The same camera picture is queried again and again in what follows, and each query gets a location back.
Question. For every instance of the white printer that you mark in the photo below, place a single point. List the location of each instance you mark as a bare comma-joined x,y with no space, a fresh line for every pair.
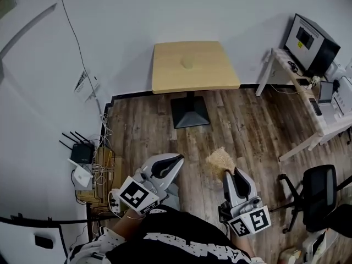
342,95

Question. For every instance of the grey tablet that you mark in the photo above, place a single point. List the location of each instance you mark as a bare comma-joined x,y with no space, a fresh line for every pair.
326,92

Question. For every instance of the beige cup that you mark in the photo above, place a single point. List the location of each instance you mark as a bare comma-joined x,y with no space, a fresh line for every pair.
187,62

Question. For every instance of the light wooden pedestal table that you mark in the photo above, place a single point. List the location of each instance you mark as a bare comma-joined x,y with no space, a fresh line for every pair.
209,70

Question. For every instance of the tan loofah scrubber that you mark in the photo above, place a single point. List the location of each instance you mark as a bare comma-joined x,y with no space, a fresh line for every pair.
220,162

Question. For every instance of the white device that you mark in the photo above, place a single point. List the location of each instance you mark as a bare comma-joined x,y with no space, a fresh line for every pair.
314,246

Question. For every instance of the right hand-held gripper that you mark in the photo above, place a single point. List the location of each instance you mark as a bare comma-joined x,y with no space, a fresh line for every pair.
250,219

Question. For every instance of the black phone with white case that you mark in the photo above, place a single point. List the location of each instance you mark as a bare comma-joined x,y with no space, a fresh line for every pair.
315,106

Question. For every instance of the person's left forearm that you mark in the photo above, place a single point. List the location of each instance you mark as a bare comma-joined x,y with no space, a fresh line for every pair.
127,225

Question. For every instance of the black office chair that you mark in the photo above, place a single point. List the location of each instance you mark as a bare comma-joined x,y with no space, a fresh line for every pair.
319,191

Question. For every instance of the black router with antennas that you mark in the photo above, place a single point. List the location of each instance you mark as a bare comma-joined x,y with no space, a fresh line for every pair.
82,153

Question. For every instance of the white desk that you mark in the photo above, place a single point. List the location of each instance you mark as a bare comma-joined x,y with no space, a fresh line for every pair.
305,98

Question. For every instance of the black box monitor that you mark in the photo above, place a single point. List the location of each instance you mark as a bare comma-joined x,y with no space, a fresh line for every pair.
319,51

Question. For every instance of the white power strip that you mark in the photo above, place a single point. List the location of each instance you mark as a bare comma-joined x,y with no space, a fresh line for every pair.
114,202

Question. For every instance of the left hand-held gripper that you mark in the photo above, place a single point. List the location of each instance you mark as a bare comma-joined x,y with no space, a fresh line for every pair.
137,195

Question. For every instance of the white router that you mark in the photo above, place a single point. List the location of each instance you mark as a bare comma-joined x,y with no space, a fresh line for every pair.
81,179

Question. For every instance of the white printed paper sheet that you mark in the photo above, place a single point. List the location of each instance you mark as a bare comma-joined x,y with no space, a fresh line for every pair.
83,85

